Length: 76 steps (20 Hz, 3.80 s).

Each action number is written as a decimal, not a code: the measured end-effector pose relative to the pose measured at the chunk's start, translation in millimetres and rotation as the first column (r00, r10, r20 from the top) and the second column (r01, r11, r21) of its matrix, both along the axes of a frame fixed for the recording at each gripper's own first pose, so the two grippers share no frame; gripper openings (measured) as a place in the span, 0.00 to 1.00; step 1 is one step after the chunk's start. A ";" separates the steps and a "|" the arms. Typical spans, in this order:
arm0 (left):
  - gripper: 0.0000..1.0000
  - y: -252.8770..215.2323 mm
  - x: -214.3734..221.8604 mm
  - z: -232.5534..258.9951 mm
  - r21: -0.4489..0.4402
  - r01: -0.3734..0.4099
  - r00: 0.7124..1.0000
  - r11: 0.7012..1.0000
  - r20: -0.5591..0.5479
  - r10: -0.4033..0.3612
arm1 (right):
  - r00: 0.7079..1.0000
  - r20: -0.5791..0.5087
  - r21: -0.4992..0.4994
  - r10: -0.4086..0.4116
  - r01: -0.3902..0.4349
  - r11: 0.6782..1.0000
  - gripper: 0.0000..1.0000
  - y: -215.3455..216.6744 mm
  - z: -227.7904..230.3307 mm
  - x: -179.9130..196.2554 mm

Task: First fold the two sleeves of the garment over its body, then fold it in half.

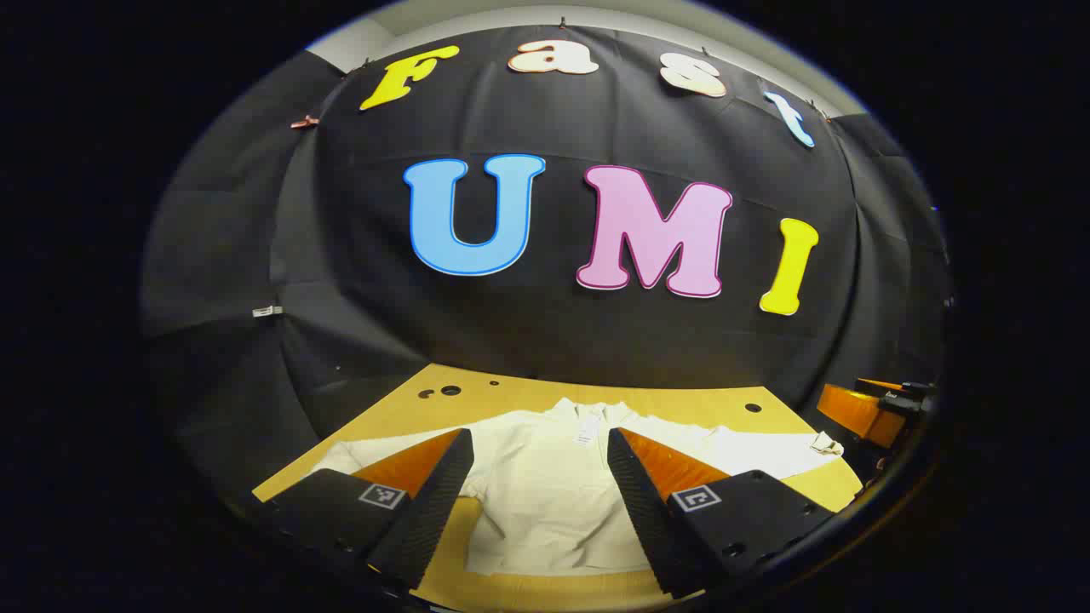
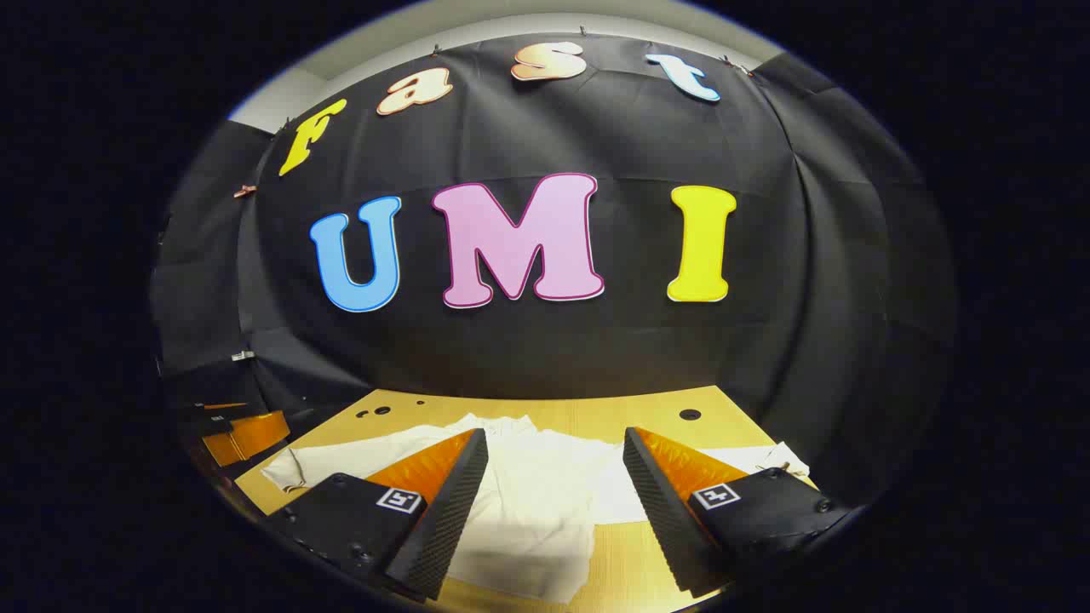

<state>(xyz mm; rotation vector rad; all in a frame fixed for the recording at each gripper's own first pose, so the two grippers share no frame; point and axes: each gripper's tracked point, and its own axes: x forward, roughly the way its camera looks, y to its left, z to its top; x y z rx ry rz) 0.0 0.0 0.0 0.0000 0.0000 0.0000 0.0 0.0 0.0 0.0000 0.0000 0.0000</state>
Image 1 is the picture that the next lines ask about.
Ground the black backdrop cloth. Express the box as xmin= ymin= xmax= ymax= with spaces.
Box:
xmin=141 ymin=24 xmax=955 ymax=512

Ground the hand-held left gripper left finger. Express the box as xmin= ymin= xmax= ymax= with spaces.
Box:
xmin=251 ymin=428 xmax=475 ymax=591

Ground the white sweatshirt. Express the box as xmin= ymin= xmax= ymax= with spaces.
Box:
xmin=311 ymin=398 xmax=846 ymax=577

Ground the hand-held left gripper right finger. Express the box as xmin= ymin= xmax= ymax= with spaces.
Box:
xmin=606 ymin=428 xmax=835 ymax=599

